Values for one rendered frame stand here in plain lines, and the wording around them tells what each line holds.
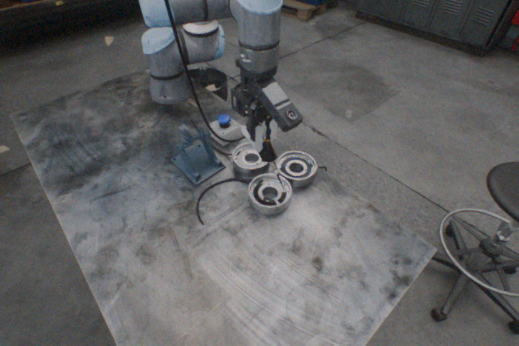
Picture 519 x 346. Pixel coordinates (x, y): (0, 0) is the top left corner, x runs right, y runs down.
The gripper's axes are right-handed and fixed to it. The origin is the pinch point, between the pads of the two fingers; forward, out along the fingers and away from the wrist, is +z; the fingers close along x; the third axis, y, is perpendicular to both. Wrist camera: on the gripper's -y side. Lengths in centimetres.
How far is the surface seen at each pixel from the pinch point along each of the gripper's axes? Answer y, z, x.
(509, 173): -45, 31, -79
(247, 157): 9.2, 11.6, -2.3
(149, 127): 42.3, 13.5, 10.8
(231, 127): 19.8, 8.9, -5.2
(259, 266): -16.0, 13.2, 16.4
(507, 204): -49, 32, -63
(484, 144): -30, 93, -187
